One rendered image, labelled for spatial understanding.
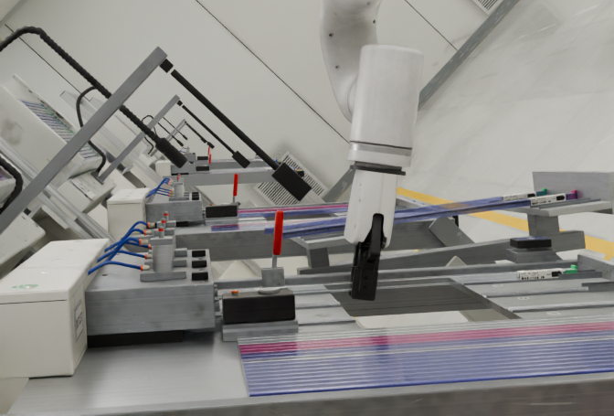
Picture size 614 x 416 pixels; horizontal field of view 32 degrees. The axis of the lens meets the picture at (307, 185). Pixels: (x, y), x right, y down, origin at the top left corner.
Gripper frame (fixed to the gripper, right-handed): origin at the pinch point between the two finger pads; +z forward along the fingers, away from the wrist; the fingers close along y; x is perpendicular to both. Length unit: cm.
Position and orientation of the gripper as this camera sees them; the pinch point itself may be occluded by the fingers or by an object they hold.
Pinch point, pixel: (363, 282)
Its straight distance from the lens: 143.6
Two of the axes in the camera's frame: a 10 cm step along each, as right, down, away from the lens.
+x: 9.9, 1.2, 1.1
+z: -1.2, 9.9, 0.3
